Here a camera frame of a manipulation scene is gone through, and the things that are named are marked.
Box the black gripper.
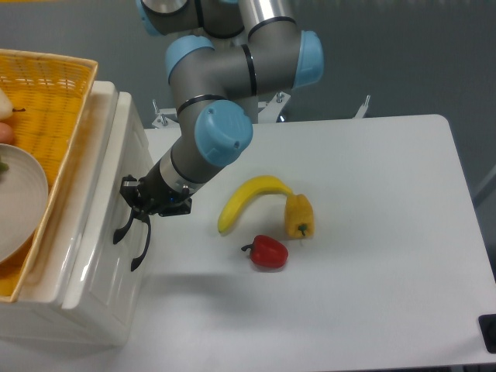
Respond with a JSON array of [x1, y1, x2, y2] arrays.
[[119, 160, 193, 225]]

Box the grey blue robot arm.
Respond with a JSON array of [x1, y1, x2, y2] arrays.
[[121, 1, 324, 222]]

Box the white drawer cabinet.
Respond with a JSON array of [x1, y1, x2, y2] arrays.
[[1, 81, 143, 345]]

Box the grey ridged plate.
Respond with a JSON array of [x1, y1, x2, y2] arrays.
[[1, 144, 48, 261]]

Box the yellow banana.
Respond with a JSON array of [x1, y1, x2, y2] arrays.
[[217, 175, 293, 234]]

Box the green grapes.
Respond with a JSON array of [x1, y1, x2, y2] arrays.
[[0, 160, 9, 182]]

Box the yellow woven basket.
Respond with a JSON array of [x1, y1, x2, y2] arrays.
[[1, 49, 98, 303]]

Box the red bell pepper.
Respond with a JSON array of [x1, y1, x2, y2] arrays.
[[241, 235, 288, 269]]

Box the pink sausage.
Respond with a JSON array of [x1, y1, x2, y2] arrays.
[[0, 122, 15, 145]]

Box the white pear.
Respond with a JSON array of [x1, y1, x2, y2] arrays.
[[0, 89, 26, 120]]

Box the yellow bell pepper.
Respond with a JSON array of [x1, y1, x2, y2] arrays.
[[284, 194, 315, 239]]

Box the black corner device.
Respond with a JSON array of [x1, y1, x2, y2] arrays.
[[478, 314, 496, 354]]

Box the black lower drawer handle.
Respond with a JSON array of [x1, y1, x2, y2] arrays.
[[130, 218, 152, 272]]

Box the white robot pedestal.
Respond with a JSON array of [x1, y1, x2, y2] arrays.
[[151, 91, 371, 129]]

